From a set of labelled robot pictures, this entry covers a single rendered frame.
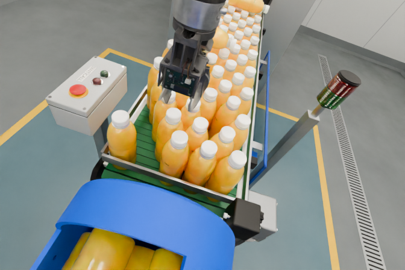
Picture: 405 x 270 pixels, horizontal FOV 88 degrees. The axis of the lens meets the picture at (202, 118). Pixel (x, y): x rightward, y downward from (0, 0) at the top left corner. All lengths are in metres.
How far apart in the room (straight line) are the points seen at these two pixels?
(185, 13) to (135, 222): 0.28
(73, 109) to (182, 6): 0.36
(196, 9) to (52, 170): 1.60
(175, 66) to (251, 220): 0.41
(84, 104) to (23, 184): 1.28
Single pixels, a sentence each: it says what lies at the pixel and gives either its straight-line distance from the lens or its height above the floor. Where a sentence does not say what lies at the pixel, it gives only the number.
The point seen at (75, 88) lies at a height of 1.11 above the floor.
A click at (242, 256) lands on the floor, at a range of 1.65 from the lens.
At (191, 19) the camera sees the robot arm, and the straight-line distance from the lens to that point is 0.33.
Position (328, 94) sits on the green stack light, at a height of 1.20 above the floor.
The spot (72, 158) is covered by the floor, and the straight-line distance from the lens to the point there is 1.80.
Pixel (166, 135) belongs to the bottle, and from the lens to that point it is 0.56.
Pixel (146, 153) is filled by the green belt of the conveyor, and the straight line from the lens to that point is 0.71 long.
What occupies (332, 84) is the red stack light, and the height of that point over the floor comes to 1.23.
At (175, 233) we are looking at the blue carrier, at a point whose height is 1.23.
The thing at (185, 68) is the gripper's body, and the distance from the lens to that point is 0.36.
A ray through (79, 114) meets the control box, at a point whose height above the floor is 1.08.
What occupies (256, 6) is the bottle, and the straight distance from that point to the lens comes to 1.24.
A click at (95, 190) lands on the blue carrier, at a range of 0.34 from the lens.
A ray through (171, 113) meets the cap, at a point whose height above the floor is 1.11.
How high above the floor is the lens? 1.51
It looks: 47 degrees down
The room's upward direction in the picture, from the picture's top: 20 degrees clockwise
